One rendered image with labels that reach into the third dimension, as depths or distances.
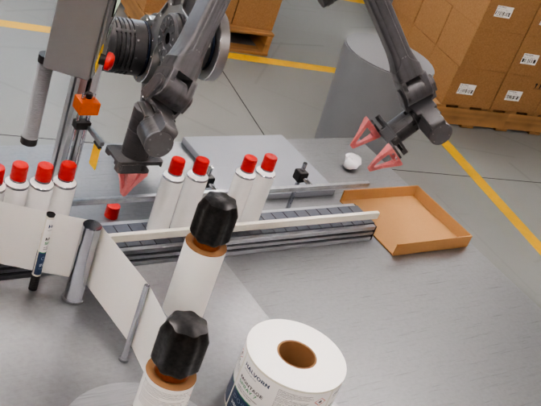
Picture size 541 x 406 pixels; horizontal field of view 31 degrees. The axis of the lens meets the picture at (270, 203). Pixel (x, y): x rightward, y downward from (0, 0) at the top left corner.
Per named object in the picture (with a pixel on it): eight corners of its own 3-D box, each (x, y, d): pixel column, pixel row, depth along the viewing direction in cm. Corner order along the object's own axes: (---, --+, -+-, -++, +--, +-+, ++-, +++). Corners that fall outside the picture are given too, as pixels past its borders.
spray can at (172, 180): (151, 239, 225) (174, 166, 215) (142, 225, 229) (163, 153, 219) (170, 237, 229) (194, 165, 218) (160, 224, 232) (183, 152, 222)
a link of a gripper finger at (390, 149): (366, 167, 222) (399, 142, 221) (353, 149, 227) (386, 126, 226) (378, 183, 227) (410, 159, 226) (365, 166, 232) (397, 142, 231)
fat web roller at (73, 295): (66, 306, 196) (86, 232, 187) (58, 292, 199) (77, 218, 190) (87, 304, 199) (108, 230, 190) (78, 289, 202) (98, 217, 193)
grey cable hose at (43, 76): (23, 147, 204) (43, 58, 194) (17, 138, 206) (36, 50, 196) (39, 147, 206) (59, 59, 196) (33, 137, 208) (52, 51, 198)
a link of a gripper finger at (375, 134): (353, 150, 227) (386, 126, 226) (340, 133, 232) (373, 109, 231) (365, 166, 232) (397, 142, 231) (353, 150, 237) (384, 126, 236)
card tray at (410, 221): (392, 256, 264) (398, 244, 262) (339, 200, 281) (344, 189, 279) (467, 246, 282) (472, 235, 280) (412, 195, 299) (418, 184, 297)
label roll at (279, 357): (305, 375, 202) (329, 323, 195) (333, 449, 186) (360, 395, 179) (215, 369, 195) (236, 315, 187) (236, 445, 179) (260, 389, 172)
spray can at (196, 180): (175, 238, 229) (199, 165, 219) (165, 225, 232) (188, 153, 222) (193, 236, 232) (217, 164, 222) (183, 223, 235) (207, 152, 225)
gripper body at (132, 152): (162, 169, 195) (171, 138, 191) (117, 170, 188) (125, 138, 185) (147, 152, 199) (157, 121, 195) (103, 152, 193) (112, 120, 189)
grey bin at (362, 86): (324, 184, 466) (370, 72, 436) (289, 134, 500) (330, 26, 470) (402, 191, 488) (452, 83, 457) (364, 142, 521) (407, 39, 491)
